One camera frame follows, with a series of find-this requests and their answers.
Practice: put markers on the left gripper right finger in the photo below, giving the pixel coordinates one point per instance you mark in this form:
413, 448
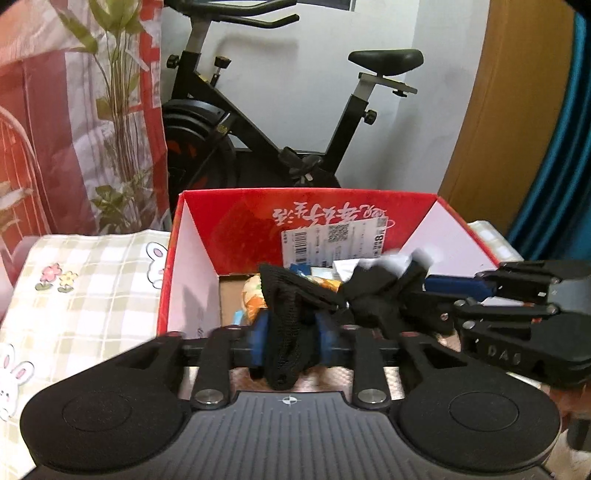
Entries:
355, 348

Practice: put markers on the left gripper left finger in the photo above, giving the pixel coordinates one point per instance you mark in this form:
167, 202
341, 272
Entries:
217, 355

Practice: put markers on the black mesh glove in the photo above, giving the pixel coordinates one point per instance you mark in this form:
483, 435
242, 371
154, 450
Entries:
381, 295

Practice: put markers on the person's right hand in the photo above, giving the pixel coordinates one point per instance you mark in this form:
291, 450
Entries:
573, 404

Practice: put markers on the teal curtain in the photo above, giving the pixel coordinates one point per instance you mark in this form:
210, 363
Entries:
554, 220

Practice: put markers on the red cardboard box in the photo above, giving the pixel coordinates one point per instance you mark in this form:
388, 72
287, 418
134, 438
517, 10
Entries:
230, 232

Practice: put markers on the checkered bunny tablecloth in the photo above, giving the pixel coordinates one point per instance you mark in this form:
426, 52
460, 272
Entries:
79, 300

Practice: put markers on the black exercise bike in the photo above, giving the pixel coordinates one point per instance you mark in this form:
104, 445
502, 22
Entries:
272, 100

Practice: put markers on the brown wooden door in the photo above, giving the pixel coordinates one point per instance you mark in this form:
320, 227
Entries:
515, 104

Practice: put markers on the pink printed backdrop curtain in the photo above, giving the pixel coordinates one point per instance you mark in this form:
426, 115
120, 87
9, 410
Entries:
82, 141

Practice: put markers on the dark window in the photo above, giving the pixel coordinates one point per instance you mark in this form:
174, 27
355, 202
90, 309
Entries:
254, 8

